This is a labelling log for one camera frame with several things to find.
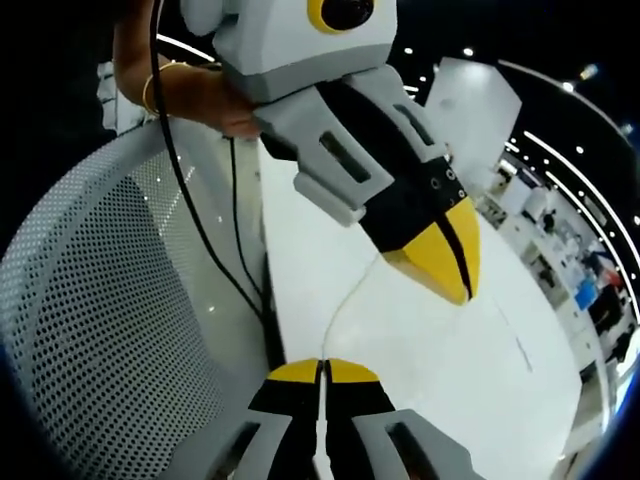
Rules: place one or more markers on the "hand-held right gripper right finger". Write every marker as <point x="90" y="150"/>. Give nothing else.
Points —
<point x="370" y="430"/>

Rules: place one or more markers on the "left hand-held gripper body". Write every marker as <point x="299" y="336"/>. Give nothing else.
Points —
<point x="280" y="45"/>

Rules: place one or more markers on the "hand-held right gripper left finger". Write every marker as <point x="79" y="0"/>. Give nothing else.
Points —
<point x="280" y="430"/>

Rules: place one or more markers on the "clear resealable bag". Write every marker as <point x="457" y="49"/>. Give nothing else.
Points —
<point x="425" y="340"/>

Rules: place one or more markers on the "person's left hand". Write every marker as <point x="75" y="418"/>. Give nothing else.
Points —
<point x="205" y="97"/>

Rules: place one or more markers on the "wide white pillar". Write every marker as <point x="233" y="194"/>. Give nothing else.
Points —
<point x="475" y="110"/>

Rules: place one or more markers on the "row of white desks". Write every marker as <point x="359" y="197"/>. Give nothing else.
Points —
<point x="560" y="250"/>

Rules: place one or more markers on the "white mesh chair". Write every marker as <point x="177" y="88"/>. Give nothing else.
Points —
<point x="100" y="310"/>

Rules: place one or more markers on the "blue container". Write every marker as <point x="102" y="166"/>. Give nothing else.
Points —
<point x="586" y="294"/>

